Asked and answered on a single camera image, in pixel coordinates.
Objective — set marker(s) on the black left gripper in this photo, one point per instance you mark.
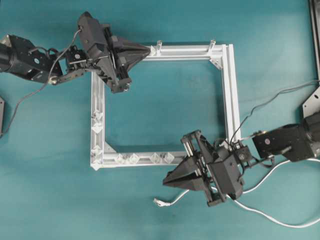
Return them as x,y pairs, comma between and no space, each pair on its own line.
117,53

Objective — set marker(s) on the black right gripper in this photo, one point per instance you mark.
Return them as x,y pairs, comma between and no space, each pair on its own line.
192,173

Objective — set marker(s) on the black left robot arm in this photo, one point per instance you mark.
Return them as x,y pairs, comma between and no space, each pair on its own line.
18,56

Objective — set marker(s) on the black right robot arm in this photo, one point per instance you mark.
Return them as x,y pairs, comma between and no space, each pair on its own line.
296,142

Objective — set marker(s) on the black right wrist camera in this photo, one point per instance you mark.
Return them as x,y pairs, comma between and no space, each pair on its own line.
224,168

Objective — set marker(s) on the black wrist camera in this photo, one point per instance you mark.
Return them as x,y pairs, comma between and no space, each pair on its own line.
91,36
224,168

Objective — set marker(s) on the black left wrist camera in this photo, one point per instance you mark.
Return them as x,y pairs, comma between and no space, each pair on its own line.
91,36

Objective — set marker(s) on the aluminium extrusion square frame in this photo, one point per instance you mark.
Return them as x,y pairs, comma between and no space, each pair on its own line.
102,155

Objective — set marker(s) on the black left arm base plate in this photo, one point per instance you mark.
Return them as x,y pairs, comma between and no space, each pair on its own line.
2,112

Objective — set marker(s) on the dark metal rail top right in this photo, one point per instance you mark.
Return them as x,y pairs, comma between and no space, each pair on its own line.
314,8

